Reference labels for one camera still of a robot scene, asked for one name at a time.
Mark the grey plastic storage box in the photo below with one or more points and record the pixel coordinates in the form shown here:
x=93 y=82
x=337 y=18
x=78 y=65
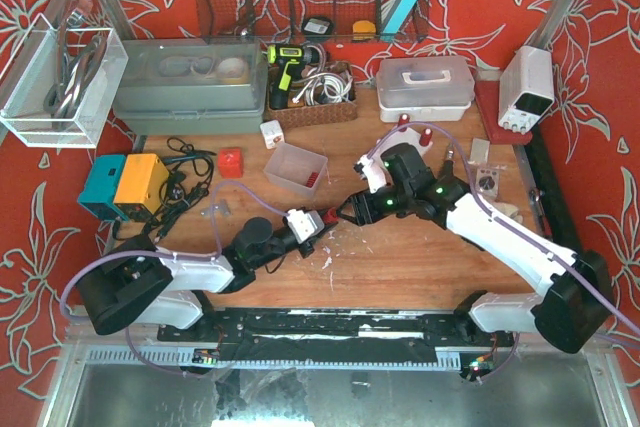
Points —
x=191 y=87

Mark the black wire wall basket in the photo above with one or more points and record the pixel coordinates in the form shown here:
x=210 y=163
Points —
x=280 y=21

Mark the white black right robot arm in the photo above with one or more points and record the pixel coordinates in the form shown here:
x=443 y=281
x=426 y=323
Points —
x=571 y=291

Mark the blue white pack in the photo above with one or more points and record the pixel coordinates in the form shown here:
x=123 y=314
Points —
x=393 y=16

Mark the white bench power supply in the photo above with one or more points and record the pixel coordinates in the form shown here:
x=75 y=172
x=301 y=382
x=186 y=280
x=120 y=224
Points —
x=526 y=90

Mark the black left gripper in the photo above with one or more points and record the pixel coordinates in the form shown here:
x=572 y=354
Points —
x=310 y=243

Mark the clear acrylic wall box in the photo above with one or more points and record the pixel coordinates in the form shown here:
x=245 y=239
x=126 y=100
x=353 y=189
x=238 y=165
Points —
x=58 y=89

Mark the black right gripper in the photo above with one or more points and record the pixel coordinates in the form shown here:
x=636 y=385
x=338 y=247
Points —
x=361 y=208

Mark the grey metal plate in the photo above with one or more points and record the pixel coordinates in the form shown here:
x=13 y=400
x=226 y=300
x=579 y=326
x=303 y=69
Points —
x=479 y=153

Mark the orange soldering station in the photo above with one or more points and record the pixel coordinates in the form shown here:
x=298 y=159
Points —
x=138 y=193

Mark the brown wicker basket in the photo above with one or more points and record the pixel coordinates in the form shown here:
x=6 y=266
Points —
x=304 y=116

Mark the orange black handle screwdriver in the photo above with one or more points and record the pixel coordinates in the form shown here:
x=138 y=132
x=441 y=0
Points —
x=447 y=168

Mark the small metal bracket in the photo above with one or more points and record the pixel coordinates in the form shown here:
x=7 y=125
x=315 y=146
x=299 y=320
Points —
x=220 y=208

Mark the green black cordless drill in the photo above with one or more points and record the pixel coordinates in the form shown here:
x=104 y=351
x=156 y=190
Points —
x=290 y=60

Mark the red cube box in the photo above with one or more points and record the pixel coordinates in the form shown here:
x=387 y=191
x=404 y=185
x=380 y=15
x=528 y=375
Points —
x=230 y=163

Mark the white clear lidded case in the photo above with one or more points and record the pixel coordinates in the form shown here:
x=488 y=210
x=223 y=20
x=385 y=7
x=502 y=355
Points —
x=431 y=89

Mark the yellow tape measure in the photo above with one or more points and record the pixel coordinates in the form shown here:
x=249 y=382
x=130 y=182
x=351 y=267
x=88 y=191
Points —
x=363 y=31

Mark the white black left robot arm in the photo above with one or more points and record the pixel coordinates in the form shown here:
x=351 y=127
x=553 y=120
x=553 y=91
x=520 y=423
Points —
x=141 y=283

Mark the white peg base plate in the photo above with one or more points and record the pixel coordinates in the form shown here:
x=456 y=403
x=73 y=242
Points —
x=399 y=135

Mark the clear plastic spring tray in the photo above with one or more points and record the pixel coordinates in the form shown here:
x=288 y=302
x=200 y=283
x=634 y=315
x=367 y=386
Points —
x=289 y=167

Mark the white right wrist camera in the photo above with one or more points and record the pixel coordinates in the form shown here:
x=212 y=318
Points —
x=371 y=172

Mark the white power adapter cube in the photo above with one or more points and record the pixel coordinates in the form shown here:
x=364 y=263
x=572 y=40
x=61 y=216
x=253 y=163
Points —
x=272 y=134

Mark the teal box device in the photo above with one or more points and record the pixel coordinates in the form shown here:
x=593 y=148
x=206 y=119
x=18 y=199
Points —
x=100 y=188

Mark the grey slotted cable duct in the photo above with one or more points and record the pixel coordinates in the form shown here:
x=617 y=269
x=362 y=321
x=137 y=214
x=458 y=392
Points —
x=196 y=358

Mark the bagged timer switch module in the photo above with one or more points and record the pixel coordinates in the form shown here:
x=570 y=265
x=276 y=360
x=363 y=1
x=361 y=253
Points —
x=487 y=180

